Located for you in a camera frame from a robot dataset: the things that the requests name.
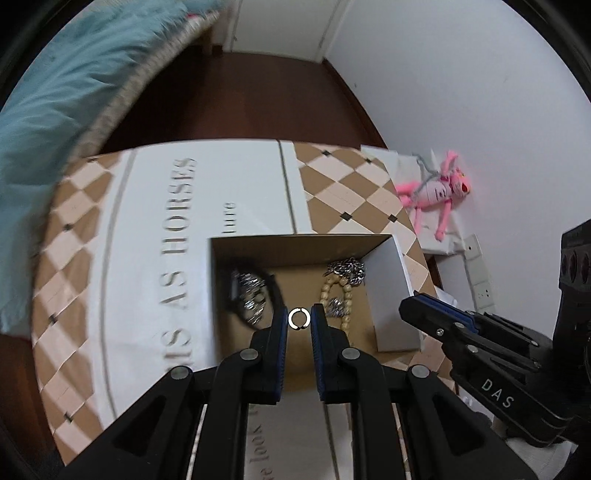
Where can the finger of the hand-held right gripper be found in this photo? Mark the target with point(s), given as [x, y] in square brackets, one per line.
[425, 316]
[443, 308]

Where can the pink plush toy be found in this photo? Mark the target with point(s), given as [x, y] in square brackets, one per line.
[434, 191]

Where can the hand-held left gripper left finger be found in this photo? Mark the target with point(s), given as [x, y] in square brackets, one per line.
[279, 350]

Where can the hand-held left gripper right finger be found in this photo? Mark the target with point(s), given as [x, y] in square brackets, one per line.
[318, 350]

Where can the white door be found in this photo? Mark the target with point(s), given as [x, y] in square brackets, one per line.
[281, 23]

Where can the patterned mattress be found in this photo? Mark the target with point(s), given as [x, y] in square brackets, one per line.
[143, 74]

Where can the cardboard box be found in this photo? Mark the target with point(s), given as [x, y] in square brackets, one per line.
[392, 286]

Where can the teal blanket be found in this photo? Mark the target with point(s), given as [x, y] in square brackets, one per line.
[51, 101]

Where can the checkered printed tablecloth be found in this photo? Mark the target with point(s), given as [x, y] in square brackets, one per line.
[147, 258]

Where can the white wall socket strip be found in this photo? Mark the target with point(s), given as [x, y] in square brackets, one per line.
[482, 281]

